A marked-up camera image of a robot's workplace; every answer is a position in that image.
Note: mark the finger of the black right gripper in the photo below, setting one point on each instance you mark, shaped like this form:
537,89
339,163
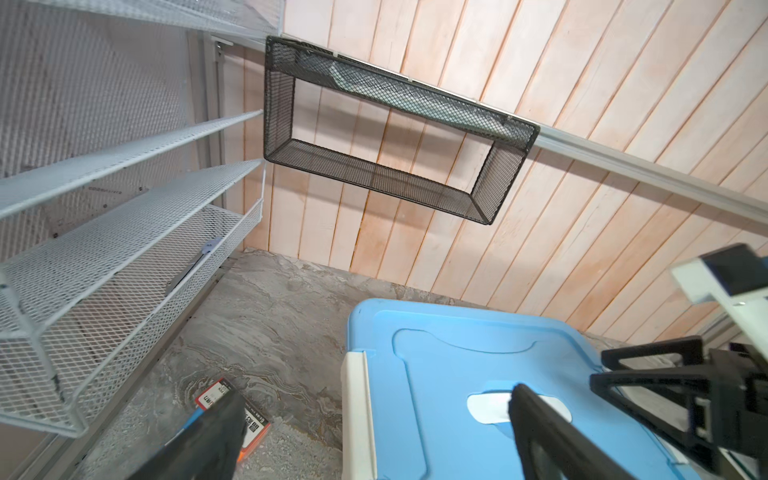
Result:
673,403
689,349

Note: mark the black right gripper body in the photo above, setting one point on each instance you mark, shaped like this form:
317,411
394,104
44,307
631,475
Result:
730,416

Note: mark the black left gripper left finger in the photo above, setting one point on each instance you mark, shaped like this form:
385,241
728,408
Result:
207,449

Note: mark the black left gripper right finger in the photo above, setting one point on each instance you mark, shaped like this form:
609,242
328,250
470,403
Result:
551,448

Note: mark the white plastic storage bin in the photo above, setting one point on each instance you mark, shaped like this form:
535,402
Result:
359,451

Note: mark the blue plastic bin lid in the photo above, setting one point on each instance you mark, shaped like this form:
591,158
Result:
441,378

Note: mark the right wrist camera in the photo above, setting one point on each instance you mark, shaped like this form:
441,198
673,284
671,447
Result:
735,277

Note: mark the white mesh wall shelf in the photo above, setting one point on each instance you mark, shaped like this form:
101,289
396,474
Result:
121,168

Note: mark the black mesh wall basket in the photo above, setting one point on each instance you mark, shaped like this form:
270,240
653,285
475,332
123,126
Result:
290,61

